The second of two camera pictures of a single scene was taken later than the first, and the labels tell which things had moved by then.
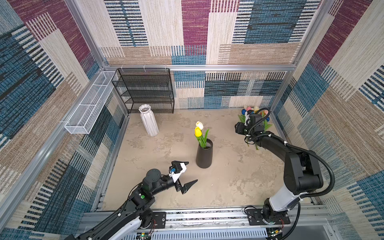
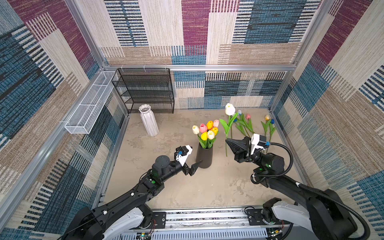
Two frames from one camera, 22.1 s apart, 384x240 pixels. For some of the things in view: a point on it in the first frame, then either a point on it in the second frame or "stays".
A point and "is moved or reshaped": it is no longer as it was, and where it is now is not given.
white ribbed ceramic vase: [149, 120] stays
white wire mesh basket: [85, 117] stays
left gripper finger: [188, 186] to [194, 167]
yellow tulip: [201, 139] is moved or reshaped
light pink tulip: [264, 113] to [216, 123]
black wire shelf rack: [151, 86] stays
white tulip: [204, 139] to [195, 129]
